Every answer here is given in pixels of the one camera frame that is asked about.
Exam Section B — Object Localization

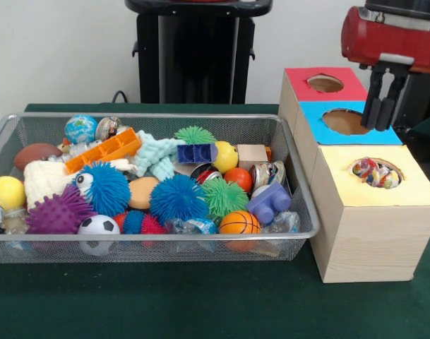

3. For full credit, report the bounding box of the brown toy football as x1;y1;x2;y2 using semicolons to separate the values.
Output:
13;143;64;172

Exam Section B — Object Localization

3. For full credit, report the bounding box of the black upright panel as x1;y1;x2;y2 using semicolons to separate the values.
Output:
393;70;430;133

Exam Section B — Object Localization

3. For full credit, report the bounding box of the purple spiky ball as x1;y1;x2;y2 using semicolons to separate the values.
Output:
25;183;95;235

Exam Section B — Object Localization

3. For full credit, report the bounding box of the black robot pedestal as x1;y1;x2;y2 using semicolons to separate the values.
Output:
124;0;274;105

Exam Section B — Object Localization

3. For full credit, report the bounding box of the colourful spotted paper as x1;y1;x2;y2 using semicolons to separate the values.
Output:
352;157;401;190

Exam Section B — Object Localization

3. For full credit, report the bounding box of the wooden box with three holes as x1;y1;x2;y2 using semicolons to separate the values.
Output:
277;66;430;284

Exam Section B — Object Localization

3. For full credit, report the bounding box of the long orange building block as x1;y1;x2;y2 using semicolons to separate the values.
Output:
64;126;143;174

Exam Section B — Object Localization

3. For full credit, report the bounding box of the black and white soccer ball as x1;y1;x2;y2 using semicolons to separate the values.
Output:
76;214;121;255

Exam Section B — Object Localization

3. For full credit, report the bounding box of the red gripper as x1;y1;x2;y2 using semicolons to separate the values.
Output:
340;5;430;132

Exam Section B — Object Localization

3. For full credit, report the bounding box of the blue puffer ball with eye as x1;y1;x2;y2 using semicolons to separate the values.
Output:
72;160;133;217

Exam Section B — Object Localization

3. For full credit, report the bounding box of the green puffer ball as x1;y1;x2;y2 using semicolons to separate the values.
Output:
201;177;251;218

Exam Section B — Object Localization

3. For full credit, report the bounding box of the orange basketball toy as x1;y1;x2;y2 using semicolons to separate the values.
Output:
219;210;262;235

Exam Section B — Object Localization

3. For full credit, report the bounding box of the shallow wire mesh bin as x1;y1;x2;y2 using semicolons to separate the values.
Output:
0;112;321;264

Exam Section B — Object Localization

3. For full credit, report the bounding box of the lavender building block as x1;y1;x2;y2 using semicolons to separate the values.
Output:
245;182;292;226

